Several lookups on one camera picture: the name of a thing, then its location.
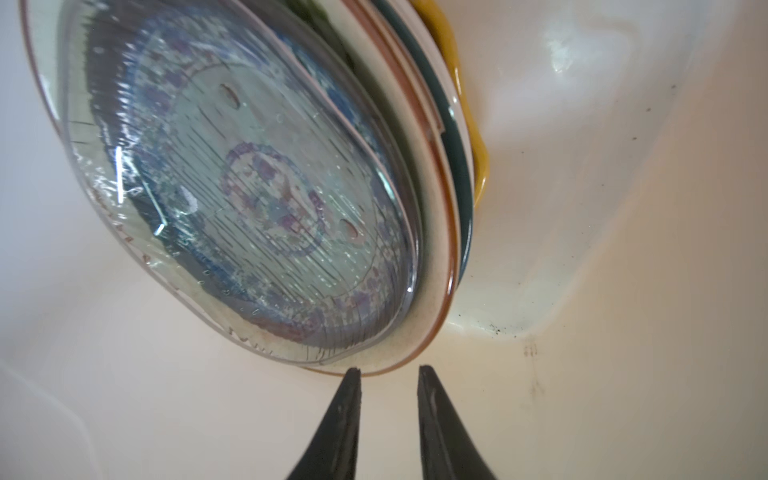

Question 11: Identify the white plastic bin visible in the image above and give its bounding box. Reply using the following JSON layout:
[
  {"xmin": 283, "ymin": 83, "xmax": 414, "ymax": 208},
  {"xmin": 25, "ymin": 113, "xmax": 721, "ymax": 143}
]
[{"xmin": 1, "ymin": 1, "xmax": 767, "ymax": 479}]

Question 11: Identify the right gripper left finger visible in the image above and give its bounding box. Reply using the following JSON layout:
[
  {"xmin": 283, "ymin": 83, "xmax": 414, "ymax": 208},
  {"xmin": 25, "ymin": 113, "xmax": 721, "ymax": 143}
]
[{"xmin": 288, "ymin": 368, "xmax": 362, "ymax": 480}]

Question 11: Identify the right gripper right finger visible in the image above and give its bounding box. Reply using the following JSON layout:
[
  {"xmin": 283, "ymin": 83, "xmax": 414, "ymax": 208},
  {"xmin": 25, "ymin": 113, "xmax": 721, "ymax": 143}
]
[{"xmin": 417, "ymin": 365, "xmax": 496, "ymax": 479}]

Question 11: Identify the large dark-rimmed lettered plate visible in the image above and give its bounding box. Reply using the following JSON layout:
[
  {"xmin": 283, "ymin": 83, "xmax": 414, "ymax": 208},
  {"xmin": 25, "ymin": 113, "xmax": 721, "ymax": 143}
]
[{"xmin": 374, "ymin": 1, "xmax": 476, "ymax": 276}]

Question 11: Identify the smoky translucent glass plate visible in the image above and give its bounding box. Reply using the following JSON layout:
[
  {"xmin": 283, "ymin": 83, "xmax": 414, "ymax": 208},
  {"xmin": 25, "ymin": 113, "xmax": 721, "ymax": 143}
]
[{"xmin": 56, "ymin": 0, "xmax": 421, "ymax": 366}]

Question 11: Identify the yellow dotted scalloped plate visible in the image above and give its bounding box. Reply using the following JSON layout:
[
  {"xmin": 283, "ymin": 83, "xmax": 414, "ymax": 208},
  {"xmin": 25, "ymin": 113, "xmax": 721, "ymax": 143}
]
[{"xmin": 410, "ymin": 0, "xmax": 490, "ymax": 207}]

